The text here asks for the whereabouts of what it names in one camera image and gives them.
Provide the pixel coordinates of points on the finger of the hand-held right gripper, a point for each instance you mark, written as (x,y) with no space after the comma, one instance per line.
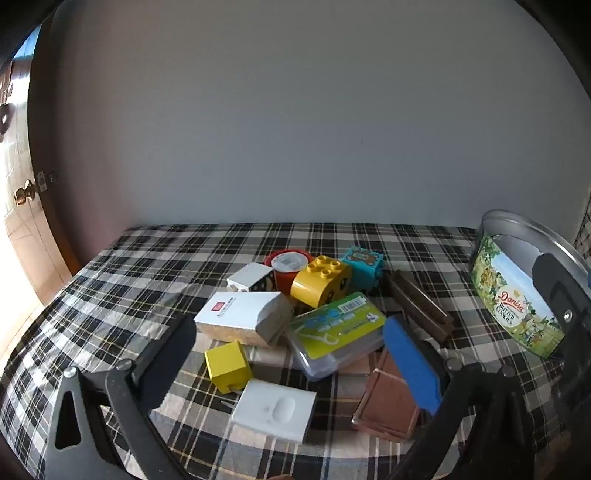
(561,295)

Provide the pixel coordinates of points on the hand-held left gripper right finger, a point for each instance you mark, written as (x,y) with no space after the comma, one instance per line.
(411,364)

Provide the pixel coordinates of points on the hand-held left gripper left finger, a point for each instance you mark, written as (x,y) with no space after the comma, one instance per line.
(171,360)

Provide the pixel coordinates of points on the round printed cookie tin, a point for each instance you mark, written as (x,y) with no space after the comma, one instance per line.
(508,295)

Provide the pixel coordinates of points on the white card box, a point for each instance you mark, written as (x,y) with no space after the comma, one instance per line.
(235,309)

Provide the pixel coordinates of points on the clear green-label plastic box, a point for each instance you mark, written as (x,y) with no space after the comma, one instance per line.
(337,323)

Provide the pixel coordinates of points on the yellow toy brick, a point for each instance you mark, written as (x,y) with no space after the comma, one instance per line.
(318,281)

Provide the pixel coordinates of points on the red round tape case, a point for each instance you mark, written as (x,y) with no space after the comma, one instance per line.
(281,281)

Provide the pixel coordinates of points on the rose brown flat box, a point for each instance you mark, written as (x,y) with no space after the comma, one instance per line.
(383,401)

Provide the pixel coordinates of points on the yellow cube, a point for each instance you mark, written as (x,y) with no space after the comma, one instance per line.
(226,364)

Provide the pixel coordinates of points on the teal bear toy brick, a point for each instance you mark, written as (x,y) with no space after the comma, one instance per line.
(364,270)

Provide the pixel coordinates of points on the white square plastic case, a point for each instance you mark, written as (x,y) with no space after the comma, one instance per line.
(268,406)

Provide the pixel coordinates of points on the white toy brick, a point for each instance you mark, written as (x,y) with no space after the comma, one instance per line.
(247,274)

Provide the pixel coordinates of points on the black white plaid blanket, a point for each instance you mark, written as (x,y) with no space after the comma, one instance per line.
(323,240)

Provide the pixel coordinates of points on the brown wooden door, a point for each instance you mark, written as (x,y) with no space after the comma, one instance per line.
(55,240)

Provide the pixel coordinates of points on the metal door latch plate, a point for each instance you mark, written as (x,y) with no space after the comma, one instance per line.
(46,180)

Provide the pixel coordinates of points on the brass door knob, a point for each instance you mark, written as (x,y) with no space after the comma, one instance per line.
(25,194)

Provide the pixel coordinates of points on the dark door ornament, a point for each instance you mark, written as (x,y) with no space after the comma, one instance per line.
(4,120)

